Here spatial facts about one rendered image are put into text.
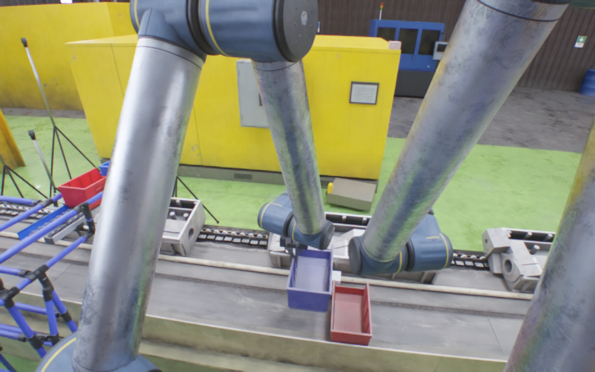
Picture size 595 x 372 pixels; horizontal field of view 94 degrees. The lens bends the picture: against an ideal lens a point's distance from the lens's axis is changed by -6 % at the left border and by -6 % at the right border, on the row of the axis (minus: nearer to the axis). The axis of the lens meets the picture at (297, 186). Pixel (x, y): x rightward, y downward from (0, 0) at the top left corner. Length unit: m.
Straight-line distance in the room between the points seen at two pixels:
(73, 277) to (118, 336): 1.56
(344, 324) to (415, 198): 1.23
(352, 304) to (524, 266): 1.03
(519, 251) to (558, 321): 1.65
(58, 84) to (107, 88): 4.78
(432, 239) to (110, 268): 0.78
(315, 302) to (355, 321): 0.42
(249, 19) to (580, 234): 0.59
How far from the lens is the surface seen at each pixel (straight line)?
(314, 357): 1.70
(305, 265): 1.63
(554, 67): 15.28
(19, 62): 10.18
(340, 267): 1.88
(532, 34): 0.43
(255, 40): 0.55
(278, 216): 1.09
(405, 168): 0.55
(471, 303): 2.06
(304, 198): 0.85
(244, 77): 3.65
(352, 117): 3.82
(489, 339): 1.94
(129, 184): 0.66
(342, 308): 1.79
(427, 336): 1.81
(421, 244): 0.88
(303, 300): 1.38
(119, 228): 0.68
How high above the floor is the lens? 2.16
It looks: 30 degrees down
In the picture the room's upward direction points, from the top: 1 degrees clockwise
